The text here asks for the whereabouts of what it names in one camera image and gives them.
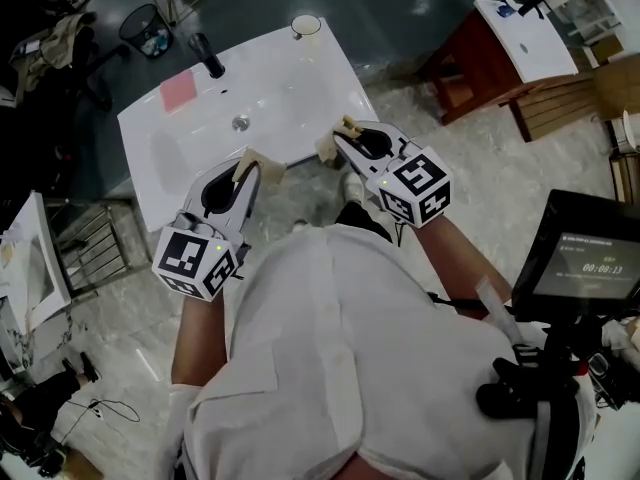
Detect person's left forearm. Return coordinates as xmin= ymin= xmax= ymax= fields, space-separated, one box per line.
xmin=169 ymin=285 xmax=237 ymax=388

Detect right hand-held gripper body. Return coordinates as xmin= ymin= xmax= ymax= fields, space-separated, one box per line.
xmin=366 ymin=142 xmax=452 ymax=230

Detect brown cardboard box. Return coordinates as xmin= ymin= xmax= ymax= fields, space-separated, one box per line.
xmin=591 ymin=51 xmax=640 ymax=122

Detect black office chair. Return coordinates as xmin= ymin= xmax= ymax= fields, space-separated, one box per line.
xmin=8 ymin=10 xmax=134 ymax=115

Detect brown wooden cabinet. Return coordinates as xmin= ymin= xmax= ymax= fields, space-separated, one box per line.
xmin=416 ymin=6 xmax=554 ymax=128

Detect pink sponge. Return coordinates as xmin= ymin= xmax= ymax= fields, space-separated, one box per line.
xmin=158 ymin=69 xmax=200 ymax=115

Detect black mount clamp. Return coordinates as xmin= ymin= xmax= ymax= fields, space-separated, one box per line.
xmin=474 ymin=317 xmax=599 ymax=480

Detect white harness strap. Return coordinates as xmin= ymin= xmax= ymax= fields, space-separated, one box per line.
xmin=474 ymin=274 xmax=529 ymax=345

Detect white sink with marble edge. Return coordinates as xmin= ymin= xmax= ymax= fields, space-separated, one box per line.
xmin=0 ymin=190 xmax=73 ymax=330

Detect black sink faucet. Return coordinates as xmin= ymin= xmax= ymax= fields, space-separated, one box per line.
xmin=186 ymin=31 xmax=227 ymax=80

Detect person's right forearm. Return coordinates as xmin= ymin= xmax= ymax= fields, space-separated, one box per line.
xmin=413 ymin=210 xmax=515 ymax=317

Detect black mesh trash bin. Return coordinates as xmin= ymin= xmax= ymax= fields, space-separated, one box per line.
xmin=117 ymin=2 xmax=176 ymax=61

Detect black display screen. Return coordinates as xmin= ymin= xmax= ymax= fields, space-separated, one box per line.
xmin=510 ymin=189 xmax=640 ymax=315

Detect person's white shirt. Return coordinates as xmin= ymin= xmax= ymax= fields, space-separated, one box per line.
xmin=171 ymin=221 xmax=600 ymax=480

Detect person's white shoe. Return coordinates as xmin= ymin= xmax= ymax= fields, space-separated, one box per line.
xmin=341 ymin=170 xmax=368 ymax=205

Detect white ceramic sink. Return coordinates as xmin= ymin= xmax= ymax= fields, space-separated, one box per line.
xmin=116 ymin=16 xmax=372 ymax=234

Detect person's black trousers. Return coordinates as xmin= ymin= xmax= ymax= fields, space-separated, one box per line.
xmin=333 ymin=200 xmax=397 ymax=243

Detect wooden slatted crate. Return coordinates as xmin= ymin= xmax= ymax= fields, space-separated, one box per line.
xmin=508 ymin=74 xmax=604 ymax=143

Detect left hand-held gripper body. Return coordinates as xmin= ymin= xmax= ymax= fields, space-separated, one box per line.
xmin=151 ymin=211 xmax=247 ymax=302

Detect beige cloth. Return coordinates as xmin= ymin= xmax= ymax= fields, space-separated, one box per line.
xmin=23 ymin=11 xmax=100 ymax=93

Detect small white sink top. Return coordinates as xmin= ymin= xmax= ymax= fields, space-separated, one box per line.
xmin=472 ymin=0 xmax=581 ymax=85

